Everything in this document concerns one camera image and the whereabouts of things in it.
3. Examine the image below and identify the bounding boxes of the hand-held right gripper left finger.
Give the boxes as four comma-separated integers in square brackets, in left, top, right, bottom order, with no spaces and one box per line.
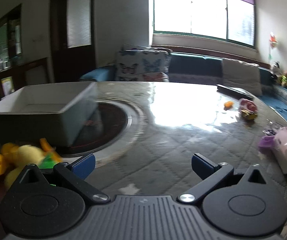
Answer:
[16,153,110,203]

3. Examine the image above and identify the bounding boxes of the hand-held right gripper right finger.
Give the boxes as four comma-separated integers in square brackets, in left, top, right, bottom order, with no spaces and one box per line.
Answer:
[178,153,271,203]

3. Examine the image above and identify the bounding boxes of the green plastic toy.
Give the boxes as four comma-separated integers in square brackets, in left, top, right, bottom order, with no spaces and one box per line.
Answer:
[38,155,57,170]

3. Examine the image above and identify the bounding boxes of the yellow plush duck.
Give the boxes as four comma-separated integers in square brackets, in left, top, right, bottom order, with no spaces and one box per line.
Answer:
[5,144,46,189]

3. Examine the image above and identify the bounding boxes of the grey cardboard box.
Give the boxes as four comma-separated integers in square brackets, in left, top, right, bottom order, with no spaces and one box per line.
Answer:
[0,81,99,147]

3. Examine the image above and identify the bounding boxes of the yellow toy fruit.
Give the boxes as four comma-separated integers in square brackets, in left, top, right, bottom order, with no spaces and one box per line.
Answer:
[0,142,20,165]

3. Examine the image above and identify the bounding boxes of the orange toy carrot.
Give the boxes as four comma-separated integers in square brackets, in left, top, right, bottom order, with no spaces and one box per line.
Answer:
[39,138,62,162]

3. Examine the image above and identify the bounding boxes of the round black hotplate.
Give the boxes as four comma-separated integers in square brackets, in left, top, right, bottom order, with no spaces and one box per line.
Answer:
[56,100,146,158]

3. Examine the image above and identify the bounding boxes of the purple plastic cup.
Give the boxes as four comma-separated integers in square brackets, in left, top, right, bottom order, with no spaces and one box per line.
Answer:
[258,135,276,153]

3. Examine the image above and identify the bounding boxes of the yellow toy car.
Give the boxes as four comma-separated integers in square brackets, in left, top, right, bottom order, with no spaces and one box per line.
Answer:
[241,109,258,121]

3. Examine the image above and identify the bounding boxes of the black remote control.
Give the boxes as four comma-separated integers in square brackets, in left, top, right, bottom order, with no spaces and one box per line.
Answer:
[216,84,254,100]

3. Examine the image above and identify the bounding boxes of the beige cushion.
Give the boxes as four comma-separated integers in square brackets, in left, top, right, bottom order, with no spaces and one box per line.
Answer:
[222,58,262,97]

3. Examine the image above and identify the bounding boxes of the blue sofa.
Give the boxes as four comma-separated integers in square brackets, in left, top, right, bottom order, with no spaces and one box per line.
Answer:
[80,46,287,130]

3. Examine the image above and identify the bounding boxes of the dark wooden cabinet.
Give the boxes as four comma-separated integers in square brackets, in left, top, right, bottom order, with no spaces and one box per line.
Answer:
[0,4,49,105]

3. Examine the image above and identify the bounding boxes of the dark wooden door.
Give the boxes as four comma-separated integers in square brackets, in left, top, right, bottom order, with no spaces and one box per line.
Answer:
[50,0,96,83]

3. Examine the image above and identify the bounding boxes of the butterfly print pillow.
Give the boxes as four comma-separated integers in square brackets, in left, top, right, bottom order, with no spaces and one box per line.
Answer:
[122,44,172,55]
[116,50,171,82]

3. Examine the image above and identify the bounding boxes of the green framed window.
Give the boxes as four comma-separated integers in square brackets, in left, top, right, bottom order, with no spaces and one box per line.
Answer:
[152,0,256,47]

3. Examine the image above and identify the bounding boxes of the paper wall decoration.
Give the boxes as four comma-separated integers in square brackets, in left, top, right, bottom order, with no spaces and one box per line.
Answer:
[268,31,278,60]

